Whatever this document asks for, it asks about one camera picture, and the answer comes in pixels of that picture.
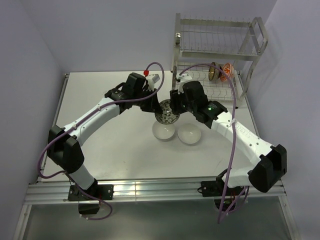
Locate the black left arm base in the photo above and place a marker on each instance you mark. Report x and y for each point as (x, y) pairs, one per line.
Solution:
(92, 200)

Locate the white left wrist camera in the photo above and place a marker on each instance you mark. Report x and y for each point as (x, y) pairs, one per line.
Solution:
(151, 79)

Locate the stainless steel dish rack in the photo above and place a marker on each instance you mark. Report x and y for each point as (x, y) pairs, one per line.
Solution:
(218, 41)

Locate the aluminium mounting rail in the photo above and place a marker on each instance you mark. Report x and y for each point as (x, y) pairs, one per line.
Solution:
(141, 190)

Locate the black white floral bowl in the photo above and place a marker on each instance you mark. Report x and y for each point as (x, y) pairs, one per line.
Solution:
(167, 116)

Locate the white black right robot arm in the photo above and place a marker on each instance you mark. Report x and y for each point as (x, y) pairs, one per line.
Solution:
(269, 162)

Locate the white bowl left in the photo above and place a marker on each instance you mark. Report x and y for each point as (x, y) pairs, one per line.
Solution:
(163, 132)

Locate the brown glazed bowl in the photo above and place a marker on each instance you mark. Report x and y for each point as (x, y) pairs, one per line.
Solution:
(214, 74)

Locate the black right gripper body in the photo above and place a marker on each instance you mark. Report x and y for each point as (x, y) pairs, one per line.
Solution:
(185, 105)

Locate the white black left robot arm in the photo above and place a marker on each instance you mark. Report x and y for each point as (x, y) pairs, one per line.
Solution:
(65, 142)

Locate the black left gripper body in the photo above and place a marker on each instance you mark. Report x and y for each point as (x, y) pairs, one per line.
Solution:
(145, 102)

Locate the orange patterned bowl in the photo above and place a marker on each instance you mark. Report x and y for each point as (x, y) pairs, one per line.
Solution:
(228, 70)

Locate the white bowl right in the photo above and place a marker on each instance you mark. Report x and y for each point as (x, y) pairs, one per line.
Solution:
(189, 133)

